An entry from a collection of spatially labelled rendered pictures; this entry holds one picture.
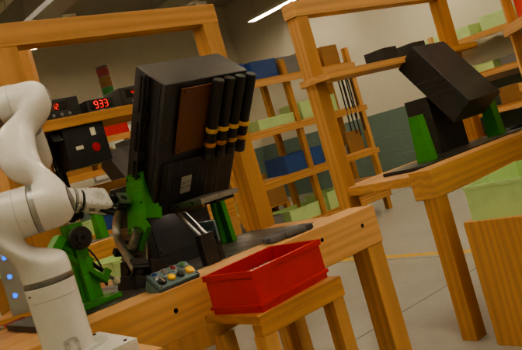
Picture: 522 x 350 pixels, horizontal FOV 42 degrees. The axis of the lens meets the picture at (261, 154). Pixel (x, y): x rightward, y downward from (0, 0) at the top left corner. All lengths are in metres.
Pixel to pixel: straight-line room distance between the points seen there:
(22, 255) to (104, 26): 1.42
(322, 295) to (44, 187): 0.87
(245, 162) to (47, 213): 1.58
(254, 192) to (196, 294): 1.04
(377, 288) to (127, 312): 1.09
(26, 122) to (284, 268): 0.82
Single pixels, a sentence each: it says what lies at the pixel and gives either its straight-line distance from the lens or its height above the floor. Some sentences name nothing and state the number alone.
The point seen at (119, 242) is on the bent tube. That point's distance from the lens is 2.45.
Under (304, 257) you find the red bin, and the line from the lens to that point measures 2.07.
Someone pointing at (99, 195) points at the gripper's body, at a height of 1.23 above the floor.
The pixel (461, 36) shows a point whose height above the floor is 2.04.
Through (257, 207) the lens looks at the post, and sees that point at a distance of 3.13.
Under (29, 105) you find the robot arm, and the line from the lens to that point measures 1.92.
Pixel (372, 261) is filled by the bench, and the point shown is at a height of 0.70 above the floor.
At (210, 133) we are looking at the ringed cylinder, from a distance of 2.34.
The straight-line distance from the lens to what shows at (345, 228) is 2.63.
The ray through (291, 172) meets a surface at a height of 0.85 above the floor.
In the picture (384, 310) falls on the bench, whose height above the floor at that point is 0.50.
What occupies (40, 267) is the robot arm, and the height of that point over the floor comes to 1.11.
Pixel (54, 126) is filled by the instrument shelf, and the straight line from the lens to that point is 2.56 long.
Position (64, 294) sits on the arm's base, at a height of 1.03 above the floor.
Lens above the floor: 1.24
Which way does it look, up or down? 1 degrees down
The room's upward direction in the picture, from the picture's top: 16 degrees counter-clockwise
